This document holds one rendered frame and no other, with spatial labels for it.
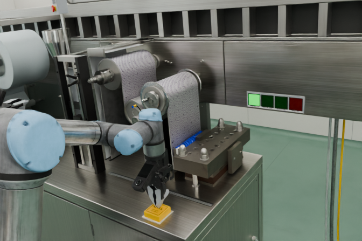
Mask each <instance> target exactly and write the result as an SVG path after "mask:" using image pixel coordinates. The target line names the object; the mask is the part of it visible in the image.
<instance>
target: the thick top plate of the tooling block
mask: <svg viewBox="0 0 362 241"><path fill-rule="evenodd" d="M249 140H250V128H247V127H243V131H240V132H239V131H236V126H233V125H227V124H225V128H218V125H217V126H215V127H214V128H212V129H211V133H210V135H208V136H207V137H205V138H204V139H202V140H201V141H196V140H195V141H194V142H193V143H191V144H190V145H189V146H187V147H186V150H187V156H185V157H180V156H179V154H176V155H175V156H173V164H174V170H178V171H182V172H185V173H188V174H192V175H196V176H200V177H204V178H209V177H210V176H211V175H212V174H214V173H215V172H216V171H217V170H218V169H219V168H220V167H221V166H222V165H223V164H224V163H225V162H227V161H228V156H227V150H228V149H229V148H230V147H231V146H232V145H234V144H235V143H236V142H237V141H241V142H242V147H243V146H244V145H245V144H246V143H247V142H248V141H249ZM202 148H206V149H207V153H208V156H209V159H208V160H206V161H202V160H200V153H201V152H200V151H201V149H202Z"/></svg>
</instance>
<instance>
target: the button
mask: <svg viewBox="0 0 362 241"><path fill-rule="evenodd" d="M170 212H171V208H170V206H167V205H164V204H162V206H161V207H160V208H156V207H155V205H154V204H152V205H151V206H150V207H148V208H147V209H146V210H145V211H144V216H145V217H147V218H150V219H152V220H155V221H157V222H160V221H161V220H162V219H164V218H165V217H166V216H167V215H168V214H169V213H170Z"/></svg>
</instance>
